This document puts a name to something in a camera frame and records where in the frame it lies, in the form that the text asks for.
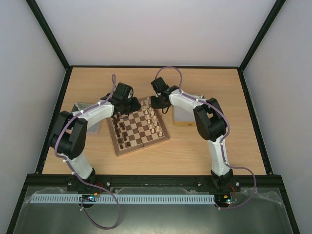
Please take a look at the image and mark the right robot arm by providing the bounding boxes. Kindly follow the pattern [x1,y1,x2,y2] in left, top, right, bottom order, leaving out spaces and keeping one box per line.
[151,77,233,191]

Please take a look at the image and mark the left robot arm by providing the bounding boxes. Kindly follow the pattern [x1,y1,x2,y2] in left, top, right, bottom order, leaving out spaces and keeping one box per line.
[49,82,140,189]

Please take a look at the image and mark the dark chess pieces group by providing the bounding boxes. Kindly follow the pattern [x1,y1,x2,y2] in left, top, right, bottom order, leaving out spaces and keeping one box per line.
[111,113,131,150]

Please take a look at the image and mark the white pieces on board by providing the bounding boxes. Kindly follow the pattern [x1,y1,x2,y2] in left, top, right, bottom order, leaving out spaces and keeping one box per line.
[137,97,165,141]

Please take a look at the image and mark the wooden chess board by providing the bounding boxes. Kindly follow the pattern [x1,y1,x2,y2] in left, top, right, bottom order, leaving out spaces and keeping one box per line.
[107,97,170,156]

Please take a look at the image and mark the gold metal tin tray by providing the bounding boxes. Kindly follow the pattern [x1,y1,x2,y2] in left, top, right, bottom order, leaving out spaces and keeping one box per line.
[169,94,203,127]

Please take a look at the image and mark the purple looped floor cable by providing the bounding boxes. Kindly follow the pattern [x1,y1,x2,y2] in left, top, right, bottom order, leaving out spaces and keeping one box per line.
[81,187,121,230]

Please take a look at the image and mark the light blue slotted cable duct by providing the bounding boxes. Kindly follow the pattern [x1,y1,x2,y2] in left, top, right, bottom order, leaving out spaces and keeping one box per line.
[30,194,215,204]

